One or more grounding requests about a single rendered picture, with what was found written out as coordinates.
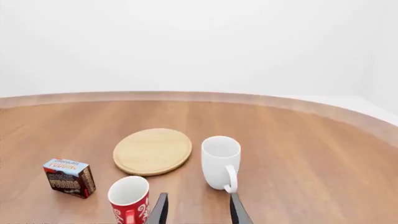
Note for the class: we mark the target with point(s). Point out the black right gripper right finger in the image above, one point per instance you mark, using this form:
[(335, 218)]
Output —
[(238, 212)]

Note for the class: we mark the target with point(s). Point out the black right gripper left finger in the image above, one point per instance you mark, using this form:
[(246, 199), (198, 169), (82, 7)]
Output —
[(159, 210)]

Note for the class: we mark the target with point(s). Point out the round pale wooden plate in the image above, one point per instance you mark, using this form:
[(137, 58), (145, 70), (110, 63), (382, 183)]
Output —
[(152, 151)]

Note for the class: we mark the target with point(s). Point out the chocolate pudding box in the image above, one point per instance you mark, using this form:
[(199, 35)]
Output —
[(70, 178)]

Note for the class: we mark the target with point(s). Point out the red mug with white pattern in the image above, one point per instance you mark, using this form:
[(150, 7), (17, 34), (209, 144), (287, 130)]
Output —
[(129, 200)]

